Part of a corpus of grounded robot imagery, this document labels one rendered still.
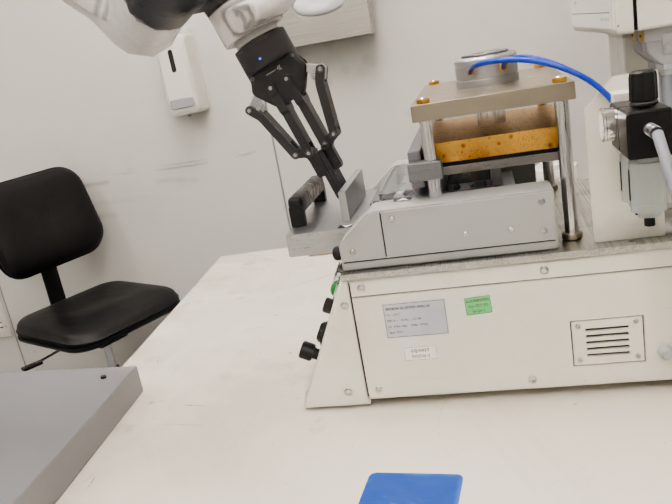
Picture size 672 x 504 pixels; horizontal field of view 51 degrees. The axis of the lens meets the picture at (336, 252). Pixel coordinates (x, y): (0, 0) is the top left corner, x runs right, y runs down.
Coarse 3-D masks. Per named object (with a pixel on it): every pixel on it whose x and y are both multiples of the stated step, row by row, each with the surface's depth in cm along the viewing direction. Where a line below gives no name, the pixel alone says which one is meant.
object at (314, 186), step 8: (312, 176) 106; (304, 184) 101; (312, 184) 101; (320, 184) 104; (296, 192) 96; (304, 192) 96; (312, 192) 99; (320, 192) 104; (288, 200) 93; (296, 200) 93; (304, 200) 94; (312, 200) 99; (320, 200) 107; (288, 208) 94; (296, 208) 93; (304, 208) 94; (296, 216) 94; (304, 216) 94; (296, 224) 94; (304, 224) 94
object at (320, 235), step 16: (352, 176) 100; (512, 176) 101; (352, 192) 96; (368, 192) 107; (320, 208) 103; (336, 208) 101; (352, 208) 95; (320, 224) 93; (336, 224) 92; (288, 240) 91; (304, 240) 91; (320, 240) 90; (336, 240) 90
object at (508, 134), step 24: (456, 120) 101; (480, 120) 92; (504, 120) 92; (528, 120) 89; (552, 120) 86; (456, 144) 84; (480, 144) 84; (504, 144) 83; (528, 144) 83; (552, 144) 82; (456, 168) 85; (480, 168) 85
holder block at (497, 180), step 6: (498, 168) 96; (492, 174) 93; (498, 174) 92; (384, 180) 101; (444, 180) 94; (492, 180) 89; (498, 180) 89; (426, 186) 93; (444, 186) 91; (492, 186) 86; (378, 192) 94; (426, 192) 89; (444, 192) 88; (450, 192) 87; (378, 198) 91
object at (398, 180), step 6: (396, 168) 104; (402, 168) 103; (390, 174) 100; (396, 174) 99; (402, 174) 98; (390, 180) 96; (396, 180) 95; (402, 180) 94; (408, 180) 94; (384, 186) 93; (390, 186) 92; (396, 186) 92; (402, 186) 91; (408, 186) 90; (384, 192) 89
